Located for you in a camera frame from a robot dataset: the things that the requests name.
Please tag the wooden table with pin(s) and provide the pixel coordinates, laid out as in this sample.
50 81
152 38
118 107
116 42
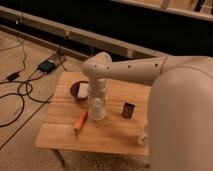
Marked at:
114 134

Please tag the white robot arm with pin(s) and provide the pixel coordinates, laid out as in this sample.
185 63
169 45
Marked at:
180 106

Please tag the blue power adapter box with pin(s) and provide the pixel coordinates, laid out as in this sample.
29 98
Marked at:
46 66

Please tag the white block in bowl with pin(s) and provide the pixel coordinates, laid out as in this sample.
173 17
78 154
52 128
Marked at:
82 91

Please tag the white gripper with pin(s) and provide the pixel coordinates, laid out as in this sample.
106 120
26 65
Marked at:
97 89

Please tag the metal table leg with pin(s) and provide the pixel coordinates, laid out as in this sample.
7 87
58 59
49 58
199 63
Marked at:
59 156

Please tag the small black power brick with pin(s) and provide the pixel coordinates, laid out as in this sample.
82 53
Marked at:
13 76

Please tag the dark red bowl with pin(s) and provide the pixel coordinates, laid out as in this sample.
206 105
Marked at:
74 90

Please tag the dark brown eraser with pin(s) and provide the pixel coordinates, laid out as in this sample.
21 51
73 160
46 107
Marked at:
128 110

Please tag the orange carrot toy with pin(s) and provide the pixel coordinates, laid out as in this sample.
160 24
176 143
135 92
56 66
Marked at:
78 124

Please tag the white squeeze bottle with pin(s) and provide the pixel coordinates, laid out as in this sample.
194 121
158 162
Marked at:
143 136

